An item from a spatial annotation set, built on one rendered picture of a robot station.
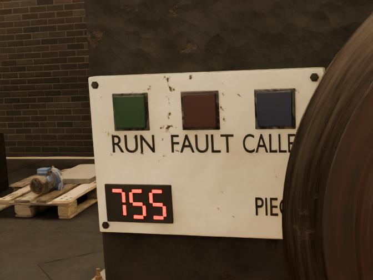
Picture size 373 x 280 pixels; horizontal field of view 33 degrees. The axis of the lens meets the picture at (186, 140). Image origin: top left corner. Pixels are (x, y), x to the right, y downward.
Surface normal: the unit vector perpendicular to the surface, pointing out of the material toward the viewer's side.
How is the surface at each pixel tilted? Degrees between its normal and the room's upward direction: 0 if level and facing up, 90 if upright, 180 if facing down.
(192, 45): 90
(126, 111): 90
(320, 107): 90
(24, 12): 90
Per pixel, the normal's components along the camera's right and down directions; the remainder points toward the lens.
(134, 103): -0.29, 0.16
